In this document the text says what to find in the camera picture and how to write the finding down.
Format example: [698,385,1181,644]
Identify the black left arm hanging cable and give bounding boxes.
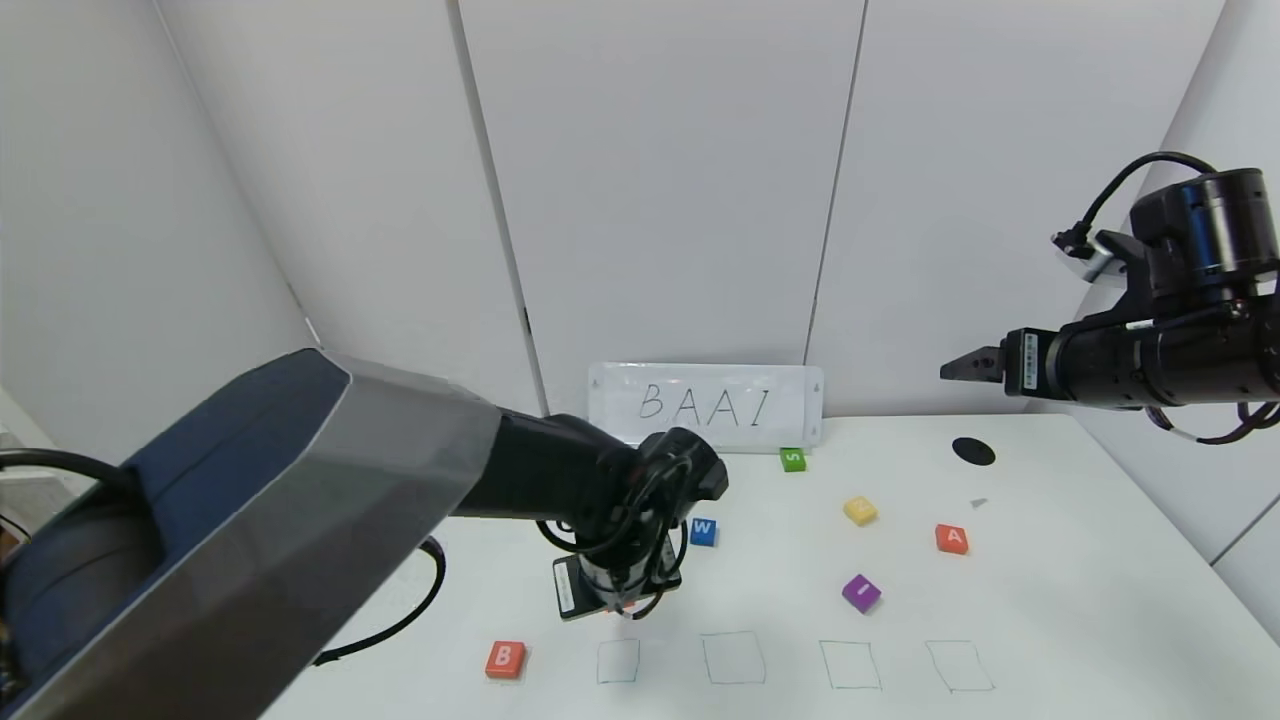
[313,535,449,667]

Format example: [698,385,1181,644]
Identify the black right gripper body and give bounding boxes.
[1003,322,1138,408]

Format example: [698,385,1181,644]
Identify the black right camera cable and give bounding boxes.
[1072,150,1218,243]

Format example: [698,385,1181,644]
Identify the black right arm cable loop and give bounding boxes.
[1145,400,1280,447]

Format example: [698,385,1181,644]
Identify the white BAAI sign board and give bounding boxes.
[588,363,824,451]

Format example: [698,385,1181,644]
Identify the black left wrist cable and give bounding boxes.
[535,455,703,623]

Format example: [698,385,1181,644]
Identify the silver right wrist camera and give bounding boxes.
[1052,228,1143,287]

